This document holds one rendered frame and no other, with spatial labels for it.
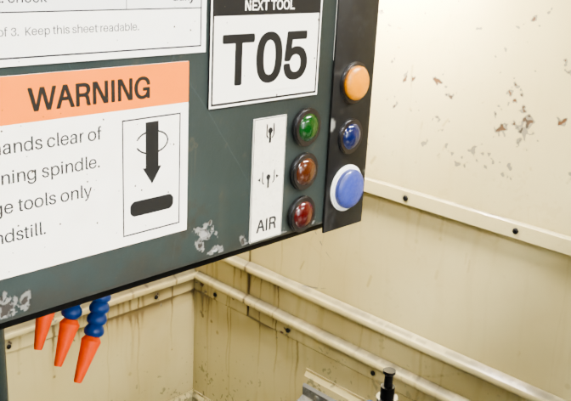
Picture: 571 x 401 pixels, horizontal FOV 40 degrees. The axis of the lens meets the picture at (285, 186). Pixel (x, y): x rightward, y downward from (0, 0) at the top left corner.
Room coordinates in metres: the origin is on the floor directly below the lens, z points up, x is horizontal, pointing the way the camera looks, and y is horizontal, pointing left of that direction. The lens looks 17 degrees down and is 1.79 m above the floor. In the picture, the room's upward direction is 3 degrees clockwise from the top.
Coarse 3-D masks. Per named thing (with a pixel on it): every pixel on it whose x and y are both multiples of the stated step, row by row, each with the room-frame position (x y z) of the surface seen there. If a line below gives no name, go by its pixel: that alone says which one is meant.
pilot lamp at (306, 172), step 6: (306, 162) 0.53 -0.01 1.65; (312, 162) 0.54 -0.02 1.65; (300, 168) 0.53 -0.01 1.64; (306, 168) 0.53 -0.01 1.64; (312, 168) 0.54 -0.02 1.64; (300, 174) 0.53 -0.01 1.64; (306, 174) 0.53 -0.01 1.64; (312, 174) 0.54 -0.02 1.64; (300, 180) 0.53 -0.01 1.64; (306, 180) 0.53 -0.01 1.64
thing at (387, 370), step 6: (384, 372) 0.81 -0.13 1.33; (390, 372) 0.81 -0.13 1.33; (384, 378) 0.82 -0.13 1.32; (390, 378) 0.81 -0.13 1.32; (384, 384) 0.81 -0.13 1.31; (390, 384) 0.81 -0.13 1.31; (384, 390) 0.81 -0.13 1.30; (390, 390) 0.81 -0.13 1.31; (384, 396) 0.81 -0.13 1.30; (390, 396) 0.81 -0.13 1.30
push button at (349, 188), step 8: (344, 176) 0.56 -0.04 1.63; (352, 176) 0.57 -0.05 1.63; (360, 176) 0.57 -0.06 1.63; (336, 184) 0.56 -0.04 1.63; (344, 184) 0.56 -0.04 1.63; (352, 184) 0.57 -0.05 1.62; (360, 184) 0.57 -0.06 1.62; (336, 192) 0.56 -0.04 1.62; (344, 192) 0.56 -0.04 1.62; (352, 192) 0.57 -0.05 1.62; (360, 192) 0.57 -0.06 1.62; (336, 200) 0.56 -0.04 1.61; (344, 200) 0.56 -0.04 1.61; (352, 200) 0.57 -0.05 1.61
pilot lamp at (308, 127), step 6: (312, 114) 0.54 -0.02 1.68; (306, 120) 0.53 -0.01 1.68; (312, 120) 0.53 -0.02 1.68; (300, 126) 0.53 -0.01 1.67; (306, 126) 0.53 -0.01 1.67; (312, 126) 0.53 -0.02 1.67; (318, 126) 0.54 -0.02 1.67; (300, 132) 0.53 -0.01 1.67; (306, 132) 0.53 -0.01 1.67; (312, 132) 0.53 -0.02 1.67; (306, 138) 0.53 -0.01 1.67; (312, 138) 0.54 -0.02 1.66
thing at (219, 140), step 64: (64, 64) 0.40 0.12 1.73; (128, 64) 0.43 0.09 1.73; (192, 64) 0.47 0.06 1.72; (320, 64) 0.55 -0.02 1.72; (192, 128) 0.47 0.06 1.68; (320, 128) 0.55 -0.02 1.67; (192, 192) 0.47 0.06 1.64; (320, 192) 0.55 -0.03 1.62; (128, 256) 0.43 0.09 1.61; (192, 256) 0.47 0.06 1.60; (0, 320) 0.37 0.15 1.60
